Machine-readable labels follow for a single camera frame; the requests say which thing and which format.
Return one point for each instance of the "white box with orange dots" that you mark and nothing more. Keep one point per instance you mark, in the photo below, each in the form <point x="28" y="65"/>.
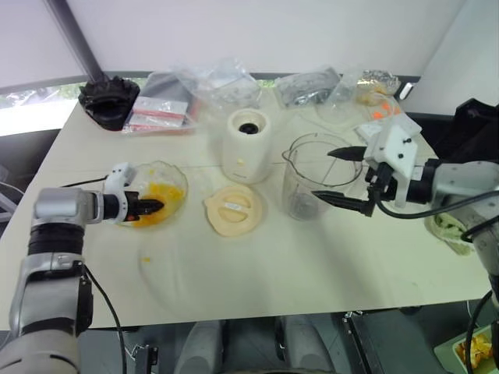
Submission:
<point x="384" y="113"/>

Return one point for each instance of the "plastic bag with dark contents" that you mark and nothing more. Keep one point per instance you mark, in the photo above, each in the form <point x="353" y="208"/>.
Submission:
<point x="306" y="87"/>

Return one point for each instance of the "clear crumpled plastic bag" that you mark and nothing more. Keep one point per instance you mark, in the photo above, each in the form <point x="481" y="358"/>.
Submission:
<point x="226" y="85"/>

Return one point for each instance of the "bag with orange snacks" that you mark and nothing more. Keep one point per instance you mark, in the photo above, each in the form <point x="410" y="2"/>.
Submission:
<point x="376" y="83"/>

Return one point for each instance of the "white blender base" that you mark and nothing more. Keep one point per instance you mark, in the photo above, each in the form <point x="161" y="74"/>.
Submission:
<point x="245" y="152"/>

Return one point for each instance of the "cream blender lid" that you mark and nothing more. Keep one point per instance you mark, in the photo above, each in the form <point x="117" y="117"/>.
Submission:
<point x="234" y="212"/>

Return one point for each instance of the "green towel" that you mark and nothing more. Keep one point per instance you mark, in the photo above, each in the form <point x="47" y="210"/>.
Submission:
<point x="448" y="231"/>

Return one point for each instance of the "small white device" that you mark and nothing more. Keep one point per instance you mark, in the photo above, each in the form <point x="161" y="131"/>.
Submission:
<point x="405" y="90"/>

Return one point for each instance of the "black metal frame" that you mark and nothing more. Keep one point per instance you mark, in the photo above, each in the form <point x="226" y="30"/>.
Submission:
<point x="362" y="343"/>

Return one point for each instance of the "clear blender jar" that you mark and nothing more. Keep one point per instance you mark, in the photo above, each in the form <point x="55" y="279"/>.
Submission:
<point x="304" y="179"/>

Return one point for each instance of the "dark slanted pole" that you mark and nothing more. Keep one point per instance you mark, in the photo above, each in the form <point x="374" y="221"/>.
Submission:
<point x="78" y="43"/>

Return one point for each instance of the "plastic bag with red-striped packets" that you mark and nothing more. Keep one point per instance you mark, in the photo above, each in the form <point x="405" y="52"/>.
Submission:
<point x="160" y="113"/>

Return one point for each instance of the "clear glass bowl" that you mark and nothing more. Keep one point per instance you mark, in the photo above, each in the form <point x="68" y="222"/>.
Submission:
<point x="171" y="175"/>

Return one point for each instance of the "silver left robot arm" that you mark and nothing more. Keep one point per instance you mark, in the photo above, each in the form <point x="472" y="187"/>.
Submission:
<point x="50" y="233"/>

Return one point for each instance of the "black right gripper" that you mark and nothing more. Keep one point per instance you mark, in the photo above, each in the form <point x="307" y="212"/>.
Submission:
<point x="384" y="183"/>

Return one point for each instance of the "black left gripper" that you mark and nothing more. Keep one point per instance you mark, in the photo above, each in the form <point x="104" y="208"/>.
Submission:
<point x="132" y="206"/>

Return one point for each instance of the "small orange scrap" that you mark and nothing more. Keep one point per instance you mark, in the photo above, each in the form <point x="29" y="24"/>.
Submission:
<point x="147" y="259"/>

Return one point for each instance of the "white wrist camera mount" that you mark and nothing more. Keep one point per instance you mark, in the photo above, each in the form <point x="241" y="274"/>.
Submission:
<point x="395" y="152"/>
<point x="117" y="177"/>

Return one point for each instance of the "black crumpled plastic holder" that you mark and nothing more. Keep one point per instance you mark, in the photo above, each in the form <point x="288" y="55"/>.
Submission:
<point x="107" y="103"/>

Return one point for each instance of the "orange segments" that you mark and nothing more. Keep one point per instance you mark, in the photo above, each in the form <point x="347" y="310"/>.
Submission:
<point x="167" y="195"/>

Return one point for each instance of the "green tray with orange peel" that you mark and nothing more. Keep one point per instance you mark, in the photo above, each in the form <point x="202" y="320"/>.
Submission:
<point x="468" y="348"/>

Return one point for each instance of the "black bag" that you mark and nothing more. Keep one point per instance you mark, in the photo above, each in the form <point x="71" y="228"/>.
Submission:
<point x="468" y="124"/>

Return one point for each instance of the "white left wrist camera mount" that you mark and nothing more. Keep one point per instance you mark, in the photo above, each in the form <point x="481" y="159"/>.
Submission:
<point x="117" y="177"/>

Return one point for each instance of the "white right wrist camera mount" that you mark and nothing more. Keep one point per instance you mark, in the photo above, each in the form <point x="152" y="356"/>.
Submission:
<point x="395" y="152"/>

